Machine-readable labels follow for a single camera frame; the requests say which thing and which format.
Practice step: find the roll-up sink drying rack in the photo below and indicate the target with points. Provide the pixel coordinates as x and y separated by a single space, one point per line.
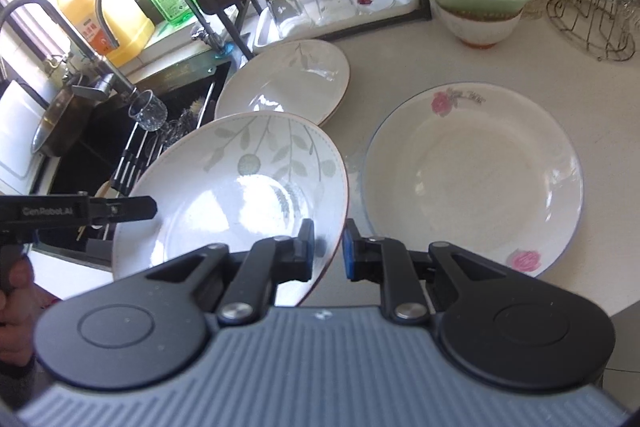
143 147

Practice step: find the wire glass holder rack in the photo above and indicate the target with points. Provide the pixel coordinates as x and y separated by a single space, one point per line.
608 30

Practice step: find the small steel faucet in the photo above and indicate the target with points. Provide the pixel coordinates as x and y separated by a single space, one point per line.
205 31

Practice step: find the person's left hand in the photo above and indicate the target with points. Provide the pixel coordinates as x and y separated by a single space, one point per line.
20 311

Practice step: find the crystal wine glass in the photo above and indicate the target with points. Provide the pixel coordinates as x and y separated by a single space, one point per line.
148 111

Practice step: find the white plate pink roses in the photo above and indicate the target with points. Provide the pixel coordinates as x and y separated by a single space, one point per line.
479 166

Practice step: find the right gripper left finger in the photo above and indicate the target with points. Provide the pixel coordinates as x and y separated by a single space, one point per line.
269 263

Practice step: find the steel wool scrubber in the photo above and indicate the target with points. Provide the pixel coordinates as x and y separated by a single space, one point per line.
176 129

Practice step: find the white plate leaf flower pattern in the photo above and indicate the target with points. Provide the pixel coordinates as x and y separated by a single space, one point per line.
308 78

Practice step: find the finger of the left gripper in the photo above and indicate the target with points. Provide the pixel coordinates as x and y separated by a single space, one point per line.
124 209

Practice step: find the dark pan with lid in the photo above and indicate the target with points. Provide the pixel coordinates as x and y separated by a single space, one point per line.
62 123

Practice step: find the white bowl under basket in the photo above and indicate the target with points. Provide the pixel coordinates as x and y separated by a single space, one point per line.
478 31

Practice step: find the bowl with chopsticks in sink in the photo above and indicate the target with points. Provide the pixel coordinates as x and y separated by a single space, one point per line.
105 191

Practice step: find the green dish soap bottle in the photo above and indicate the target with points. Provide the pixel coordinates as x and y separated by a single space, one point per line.
175 12

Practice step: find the white plate grey leaf pattern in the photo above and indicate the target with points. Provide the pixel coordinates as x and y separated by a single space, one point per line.
236 180

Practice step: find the white drip tray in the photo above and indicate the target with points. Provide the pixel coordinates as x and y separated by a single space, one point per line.
308 19

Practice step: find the upturned glass left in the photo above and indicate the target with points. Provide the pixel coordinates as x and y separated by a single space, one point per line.
287 14

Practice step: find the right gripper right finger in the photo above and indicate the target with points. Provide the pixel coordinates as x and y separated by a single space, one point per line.
397 272

